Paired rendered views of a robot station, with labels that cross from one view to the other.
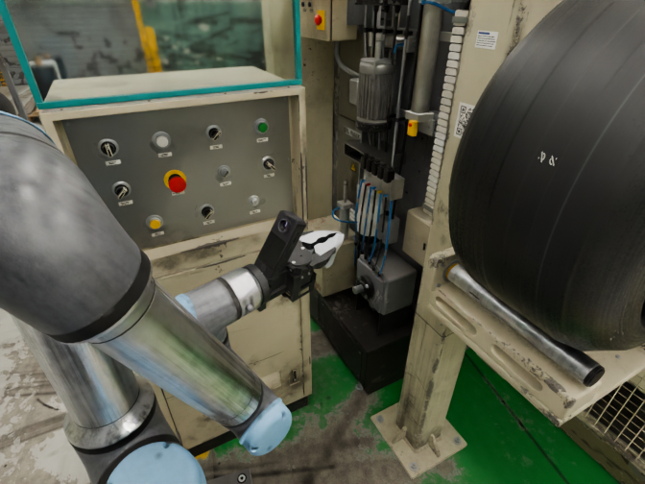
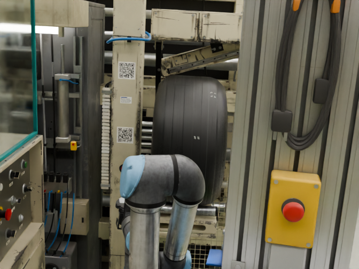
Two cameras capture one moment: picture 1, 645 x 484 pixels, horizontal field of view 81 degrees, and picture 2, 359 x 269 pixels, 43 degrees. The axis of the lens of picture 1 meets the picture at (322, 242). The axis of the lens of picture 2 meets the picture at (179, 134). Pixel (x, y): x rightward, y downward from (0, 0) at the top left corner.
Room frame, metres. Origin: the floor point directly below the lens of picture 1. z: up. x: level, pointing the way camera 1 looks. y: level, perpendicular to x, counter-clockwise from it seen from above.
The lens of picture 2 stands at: (-0.31, 1.33, 1.73)
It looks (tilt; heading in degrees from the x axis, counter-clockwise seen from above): 14 degrees down; 298
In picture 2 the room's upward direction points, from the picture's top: 3 degrees clockwise
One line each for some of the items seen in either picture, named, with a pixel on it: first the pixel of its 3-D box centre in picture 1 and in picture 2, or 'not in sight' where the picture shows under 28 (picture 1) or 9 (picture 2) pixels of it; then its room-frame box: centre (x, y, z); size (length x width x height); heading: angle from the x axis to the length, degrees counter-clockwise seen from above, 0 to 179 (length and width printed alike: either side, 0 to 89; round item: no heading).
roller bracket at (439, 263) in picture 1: (489, 253); not in sight; (0.80, -0.43, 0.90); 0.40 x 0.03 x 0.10; 117
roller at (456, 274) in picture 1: (512, 315); (178, 209); (0.58, -0.39, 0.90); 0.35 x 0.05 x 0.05; 27
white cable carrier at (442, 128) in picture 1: (450, 125); (107, 138); (0.92, -0.31, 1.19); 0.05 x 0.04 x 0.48; 117
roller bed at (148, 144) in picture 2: not in sight; (141, 144); (1.01, -0.75, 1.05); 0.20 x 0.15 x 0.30; 27
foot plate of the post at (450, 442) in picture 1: (418, 428); not in sight; (0.86, -0.38, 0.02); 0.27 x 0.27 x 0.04; 27
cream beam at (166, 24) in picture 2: not in sight; (212, 27); (0.67, -0.83, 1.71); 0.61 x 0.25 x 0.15; 27
